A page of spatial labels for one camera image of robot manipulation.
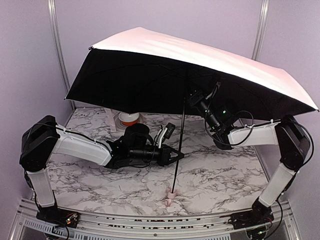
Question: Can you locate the pink and black umbrella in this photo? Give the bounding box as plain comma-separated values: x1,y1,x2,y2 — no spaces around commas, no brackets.
63,26,320,208

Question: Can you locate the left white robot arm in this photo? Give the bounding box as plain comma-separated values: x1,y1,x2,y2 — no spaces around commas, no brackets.
19,115,185,220

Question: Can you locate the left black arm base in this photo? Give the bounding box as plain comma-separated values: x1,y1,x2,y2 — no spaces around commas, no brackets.
36,212,79,229

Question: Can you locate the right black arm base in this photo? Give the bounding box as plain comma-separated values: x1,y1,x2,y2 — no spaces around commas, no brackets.
228,210,275,230

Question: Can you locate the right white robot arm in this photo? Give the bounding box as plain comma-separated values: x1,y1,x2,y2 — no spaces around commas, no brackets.
187,88,314,218

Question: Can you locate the red and white bowl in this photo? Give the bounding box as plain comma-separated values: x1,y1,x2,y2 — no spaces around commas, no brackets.
118,112,140,126

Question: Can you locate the grey round plate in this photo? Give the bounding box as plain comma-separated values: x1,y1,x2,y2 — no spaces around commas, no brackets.
113,113,144,132

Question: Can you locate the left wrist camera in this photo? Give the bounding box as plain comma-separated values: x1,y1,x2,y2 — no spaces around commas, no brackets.
154,122,176,149

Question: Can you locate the right aluminium corner post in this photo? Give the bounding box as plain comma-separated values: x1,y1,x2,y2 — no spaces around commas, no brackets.
251,0,270,61

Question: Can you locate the aluminium corner post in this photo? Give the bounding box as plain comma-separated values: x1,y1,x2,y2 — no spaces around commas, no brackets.
47,0,76,111
251,0,270,61

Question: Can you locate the aluminium front rail frame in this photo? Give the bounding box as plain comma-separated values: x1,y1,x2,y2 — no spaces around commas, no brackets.
8,198,302,240

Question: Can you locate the left aluminium corner post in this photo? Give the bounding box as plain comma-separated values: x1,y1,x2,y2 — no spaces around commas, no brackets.
47,0,76,111

